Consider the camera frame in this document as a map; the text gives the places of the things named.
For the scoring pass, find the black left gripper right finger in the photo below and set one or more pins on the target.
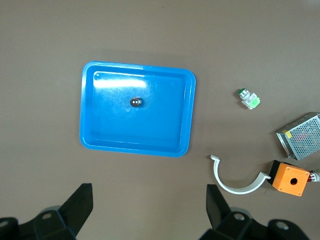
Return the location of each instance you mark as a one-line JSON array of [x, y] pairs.
[[217, 207]]

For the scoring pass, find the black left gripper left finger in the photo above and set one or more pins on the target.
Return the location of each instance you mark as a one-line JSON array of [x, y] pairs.
[[80, 205]]

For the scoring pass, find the small silver cylindrical capacitor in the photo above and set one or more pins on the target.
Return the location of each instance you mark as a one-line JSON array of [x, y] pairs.
[[135, 102]]

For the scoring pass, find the white curved plastic clamp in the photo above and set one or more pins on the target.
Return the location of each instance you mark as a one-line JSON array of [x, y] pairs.
[[216, 172]]

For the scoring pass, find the orange button box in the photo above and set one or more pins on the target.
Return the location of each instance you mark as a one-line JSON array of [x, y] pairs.
[[282, 175]]

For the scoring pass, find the small green white connector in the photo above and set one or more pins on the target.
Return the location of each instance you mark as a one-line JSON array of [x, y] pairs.
[[313, 176]]

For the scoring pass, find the blue plastic tray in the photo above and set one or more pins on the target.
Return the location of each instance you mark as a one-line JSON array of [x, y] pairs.
[[150, 125]]

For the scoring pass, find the perforated metal power supply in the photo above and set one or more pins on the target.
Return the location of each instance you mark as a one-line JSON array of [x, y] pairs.
[[302, 135]]

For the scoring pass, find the brown table mat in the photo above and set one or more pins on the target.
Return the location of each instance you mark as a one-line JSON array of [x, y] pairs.
[[50, 50]]

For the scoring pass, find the green pushbutton switch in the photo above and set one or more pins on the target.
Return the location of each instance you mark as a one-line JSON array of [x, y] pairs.
[[247, 98]]

